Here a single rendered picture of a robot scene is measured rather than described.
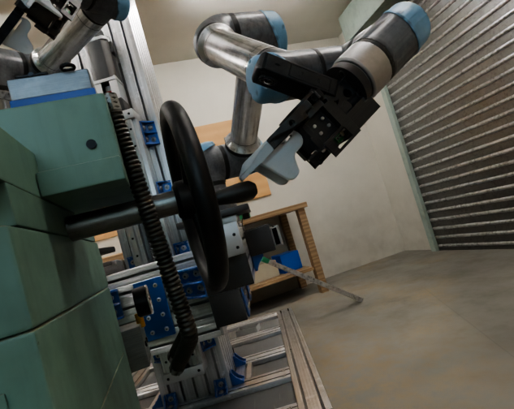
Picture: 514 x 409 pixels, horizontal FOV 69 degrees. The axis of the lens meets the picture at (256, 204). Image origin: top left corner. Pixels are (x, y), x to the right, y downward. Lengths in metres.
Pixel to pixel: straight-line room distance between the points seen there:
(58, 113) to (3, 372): 0.30
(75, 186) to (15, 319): 0.18
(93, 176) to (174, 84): 3.84
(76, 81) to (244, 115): 0.64
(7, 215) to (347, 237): 4.15
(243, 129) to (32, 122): 0.72
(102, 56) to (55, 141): 0.99
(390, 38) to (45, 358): 0.54
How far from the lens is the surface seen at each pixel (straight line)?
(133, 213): 0.56
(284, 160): 0.47
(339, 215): 4.38
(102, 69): 1.47
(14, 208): 0.40
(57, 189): 0.49
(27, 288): 0.37
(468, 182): 3.77
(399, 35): 0.60
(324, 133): 0.50
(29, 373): 0.38
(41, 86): 0.56
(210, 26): 0.91
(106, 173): 0.48
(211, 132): 4.12
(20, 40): 0.88
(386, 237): 4.65
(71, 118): 0.53
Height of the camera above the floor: 0.74
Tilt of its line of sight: 3 degrees up
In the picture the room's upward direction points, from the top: 16 degrees counter-clockwise
